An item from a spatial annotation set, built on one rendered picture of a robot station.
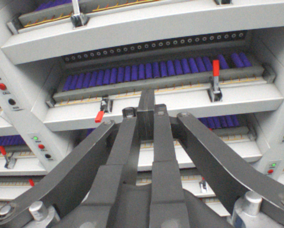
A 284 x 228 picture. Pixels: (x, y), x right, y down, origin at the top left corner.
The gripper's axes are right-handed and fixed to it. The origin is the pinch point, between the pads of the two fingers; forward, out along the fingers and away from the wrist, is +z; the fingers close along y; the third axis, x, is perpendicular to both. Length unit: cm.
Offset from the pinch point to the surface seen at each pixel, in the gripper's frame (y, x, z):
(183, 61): 8.9, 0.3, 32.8
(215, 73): 14.2, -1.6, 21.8
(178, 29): 6.2, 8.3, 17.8
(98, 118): -11.9, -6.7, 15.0
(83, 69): -20.8, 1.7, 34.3
